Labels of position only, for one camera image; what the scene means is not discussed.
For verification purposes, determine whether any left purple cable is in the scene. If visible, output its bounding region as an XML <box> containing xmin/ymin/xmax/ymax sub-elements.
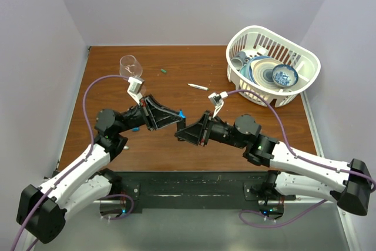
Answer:
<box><xmin>10</xmin><ymin>75</ymin><xmax>132</xmax><ymax>251</ymax></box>

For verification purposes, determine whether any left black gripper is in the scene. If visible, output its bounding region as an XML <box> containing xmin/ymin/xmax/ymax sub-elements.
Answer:
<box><xmin>115</xmin><ymin>94</ymin><xmax>182</xmax><ymax>134</ymax></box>

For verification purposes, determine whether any black marker pen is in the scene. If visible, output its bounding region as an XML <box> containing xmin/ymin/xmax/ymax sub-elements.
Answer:
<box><xmin>176</xmin><ymin>118</ymin><xmax>186</xmax><ymax>132</ymax></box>

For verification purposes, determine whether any blue patterned bowl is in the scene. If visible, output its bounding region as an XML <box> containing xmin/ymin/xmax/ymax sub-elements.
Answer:
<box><xmin>272</xmin><ymin>64</ymin><xmax>299</xmax><ymax>88</ymax></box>

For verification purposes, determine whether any grey mug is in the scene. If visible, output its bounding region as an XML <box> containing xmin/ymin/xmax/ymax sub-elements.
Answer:
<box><xmin>231</xmin><ymin>51</ymin><xmax>250</xmax><ymax>71</ymax></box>

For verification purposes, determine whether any light blue plate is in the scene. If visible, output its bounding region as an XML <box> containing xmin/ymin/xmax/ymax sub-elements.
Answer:
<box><xmin>240</xmin><ymin>56</ymin><xmax>259</xmax><ymax>83</ymax></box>

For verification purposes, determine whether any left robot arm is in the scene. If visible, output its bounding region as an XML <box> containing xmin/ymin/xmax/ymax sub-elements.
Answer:
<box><xmin>16</xmin><ymin>95</ymin><xmax>185</xmax><ymax>244</ymax></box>

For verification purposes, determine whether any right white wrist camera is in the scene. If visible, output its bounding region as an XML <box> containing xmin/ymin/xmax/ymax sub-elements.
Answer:
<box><xmin>208</xmin><ymin>92</ymin><xmax>228</xmax><ymax>118</ymax></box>

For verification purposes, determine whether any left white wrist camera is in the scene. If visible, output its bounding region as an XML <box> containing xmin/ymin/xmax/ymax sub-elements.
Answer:
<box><xmin>127</xmin><ymin>76</ymin><xmax>145</xmax><ymax>105</ymax></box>

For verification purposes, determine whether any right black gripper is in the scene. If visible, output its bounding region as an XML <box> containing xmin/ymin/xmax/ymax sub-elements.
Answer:
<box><xmin>174</xmin><ymin>111</ymin><xmax>246</xmax><ymax>149</ymax></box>

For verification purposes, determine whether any clear wine glass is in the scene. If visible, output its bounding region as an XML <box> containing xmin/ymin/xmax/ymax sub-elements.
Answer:
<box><xmin>119</xmin><ymin>55</ymin><xmax>143</xmax><ymax>78</ymax></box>

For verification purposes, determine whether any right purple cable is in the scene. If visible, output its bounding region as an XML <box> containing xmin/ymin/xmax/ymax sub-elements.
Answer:
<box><xmin>226</xmin><ymin>89</ymin><xmax>376</xmax><ymax>230</ymax></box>

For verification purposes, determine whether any white plastic dish basket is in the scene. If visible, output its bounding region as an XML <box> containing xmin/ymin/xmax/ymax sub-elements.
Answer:
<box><xmin>226</xmin><ymin>25</ymin><xmax>321</xmax><ymax>108</ymax></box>

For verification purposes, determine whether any beige blue plate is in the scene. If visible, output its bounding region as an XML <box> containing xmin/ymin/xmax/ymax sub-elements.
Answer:
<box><xmin>251</xmin><ymin>58</ymin><xmax>280</xmax><ymax>91</ymax></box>

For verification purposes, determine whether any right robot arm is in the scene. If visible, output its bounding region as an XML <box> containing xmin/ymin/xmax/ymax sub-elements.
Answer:
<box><xmin>175</xmin><ymin>111</ymin><xmax>372</xmax><ymax>216</ymax></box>

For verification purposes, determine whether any blue marker cap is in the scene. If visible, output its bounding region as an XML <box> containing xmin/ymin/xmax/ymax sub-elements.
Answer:
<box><xmin>179</xmin><ymin>110</ymin><xmax>186</xmax><ymax>119</ymax></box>

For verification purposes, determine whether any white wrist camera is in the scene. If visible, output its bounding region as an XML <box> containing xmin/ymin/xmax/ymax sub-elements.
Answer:
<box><xmin>127</xmin><ymin>76</ymin><xmax>145</xmax><ymax>105</ymax></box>
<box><xmin>208</xmin><ymin>92</ymin><xmax>228</xmax><ymax>118</ymax></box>

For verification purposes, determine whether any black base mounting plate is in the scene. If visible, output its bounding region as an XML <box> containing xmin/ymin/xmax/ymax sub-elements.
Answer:
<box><xmin>99</xmin><ymin>169</ymin><xmax>296</xmax><ymax>218</ymax></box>

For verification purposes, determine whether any purple cable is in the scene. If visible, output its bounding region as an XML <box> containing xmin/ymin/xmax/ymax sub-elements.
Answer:
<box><xmin>10</xmin><ymin>75</ymin><xmax>132</xmax><ymax>251</ymax></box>
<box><xmin>226</xmin><ymin>89</ymin><xmax>376</xmax><ymax>230</ymax></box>

